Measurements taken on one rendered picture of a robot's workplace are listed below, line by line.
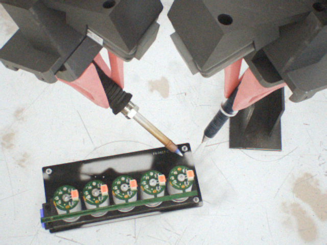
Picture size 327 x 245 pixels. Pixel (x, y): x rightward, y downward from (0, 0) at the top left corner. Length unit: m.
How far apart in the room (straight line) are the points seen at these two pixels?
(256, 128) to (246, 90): 0.24
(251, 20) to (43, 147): 0.39
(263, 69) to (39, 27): 0.16
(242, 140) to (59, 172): 0.20
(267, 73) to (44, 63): 0.17
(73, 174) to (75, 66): 0.20
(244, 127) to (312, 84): 0.26
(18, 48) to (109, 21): 0.13
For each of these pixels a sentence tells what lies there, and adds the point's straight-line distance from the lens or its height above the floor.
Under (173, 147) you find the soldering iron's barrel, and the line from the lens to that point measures 0.59.
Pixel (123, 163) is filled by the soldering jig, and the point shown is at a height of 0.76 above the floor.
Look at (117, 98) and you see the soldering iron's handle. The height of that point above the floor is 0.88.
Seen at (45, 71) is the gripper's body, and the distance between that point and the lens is 0.49.
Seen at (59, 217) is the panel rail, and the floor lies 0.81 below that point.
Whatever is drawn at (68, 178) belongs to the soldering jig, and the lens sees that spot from 0.68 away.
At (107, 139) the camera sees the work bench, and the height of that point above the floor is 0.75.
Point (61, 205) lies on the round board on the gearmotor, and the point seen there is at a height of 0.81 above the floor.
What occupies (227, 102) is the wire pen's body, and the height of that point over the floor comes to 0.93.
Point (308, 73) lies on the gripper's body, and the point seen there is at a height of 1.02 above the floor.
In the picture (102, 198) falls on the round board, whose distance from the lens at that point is 0.61.
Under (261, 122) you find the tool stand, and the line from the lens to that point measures 0.72.
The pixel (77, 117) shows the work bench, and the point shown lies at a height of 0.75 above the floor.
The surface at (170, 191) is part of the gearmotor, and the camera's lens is 0.64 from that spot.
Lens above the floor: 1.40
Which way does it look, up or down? 66 degrees down
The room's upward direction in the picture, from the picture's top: 6 degrees clockwise
